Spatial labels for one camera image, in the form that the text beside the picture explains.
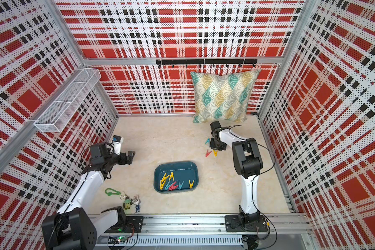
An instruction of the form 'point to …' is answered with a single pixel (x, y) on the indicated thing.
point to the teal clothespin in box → (180, 185)
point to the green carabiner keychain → (110, 191)
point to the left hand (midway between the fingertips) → (128, 151)
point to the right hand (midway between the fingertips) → (218, 146)
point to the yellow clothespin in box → (163, 180)
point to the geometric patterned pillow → (222, 98)
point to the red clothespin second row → (208, 153)
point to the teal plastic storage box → (176, 177)
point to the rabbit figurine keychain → (137, 202)
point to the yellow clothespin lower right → (191, 184)
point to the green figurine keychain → (127, 203)
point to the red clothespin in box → (173, 187)
